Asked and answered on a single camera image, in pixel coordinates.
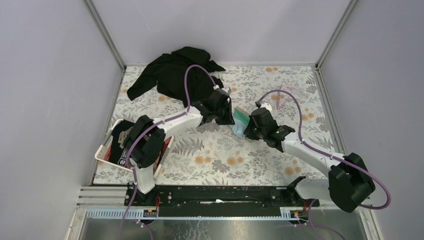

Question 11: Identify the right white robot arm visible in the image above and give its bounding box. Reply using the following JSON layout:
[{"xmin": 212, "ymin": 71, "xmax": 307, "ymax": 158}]
[{"xmin": 244, "ymin": 107, "xmax": 376, "ymax": 213}]

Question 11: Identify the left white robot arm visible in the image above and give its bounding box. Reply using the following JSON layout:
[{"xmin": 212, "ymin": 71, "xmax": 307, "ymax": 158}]
[{"xmin": 123, "ymin": 87, "xmax": 235, "ymax": 206}]

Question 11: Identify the white basket with clothes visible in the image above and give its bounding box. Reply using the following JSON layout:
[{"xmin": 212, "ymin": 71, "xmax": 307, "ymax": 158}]
[{"xmin": 95, "ymin": 119, "xmax": 174, "ymax": 179}]

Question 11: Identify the light blue cleaning cloth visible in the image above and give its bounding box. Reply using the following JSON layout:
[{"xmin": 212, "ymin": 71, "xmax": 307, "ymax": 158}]
[{"xmin": 231, "ymin": 119, "xmax": 247, "ymax": 139}]

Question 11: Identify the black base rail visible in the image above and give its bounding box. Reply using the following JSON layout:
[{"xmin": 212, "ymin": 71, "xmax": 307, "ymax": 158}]
[{"xmin": 124, "ymin": 184, "xmax": 320, "ymax": 218}]

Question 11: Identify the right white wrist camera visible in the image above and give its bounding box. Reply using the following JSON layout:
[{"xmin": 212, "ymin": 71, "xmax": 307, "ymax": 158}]
[{"xmin": 255, "ymin": 101, "xmax": 273, "ymax": 112}]

